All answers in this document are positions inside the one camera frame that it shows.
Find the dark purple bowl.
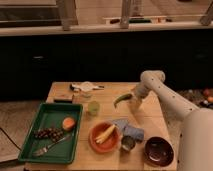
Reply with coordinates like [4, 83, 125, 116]
[144, 137, 174, 167]

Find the green plastic cup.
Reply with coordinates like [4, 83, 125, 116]
[88, 101, 100, 116]

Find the green chili pepper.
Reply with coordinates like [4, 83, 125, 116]
[113, 93, 132, 108]

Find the small metal cup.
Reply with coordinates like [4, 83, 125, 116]
[121, 136, 136, 151]

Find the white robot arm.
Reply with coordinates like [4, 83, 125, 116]
[131, 70, 213, 171]

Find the orange fruit half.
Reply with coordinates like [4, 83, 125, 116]
[62, 117, 76, 131]

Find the blue cloth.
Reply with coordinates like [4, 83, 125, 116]
[111, 119, 144, 143]

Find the bunch of dark grapes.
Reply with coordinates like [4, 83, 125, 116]
[34, 128, 63, 142]

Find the green plastic tray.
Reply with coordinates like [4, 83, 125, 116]
[18, 103, 83, 164]

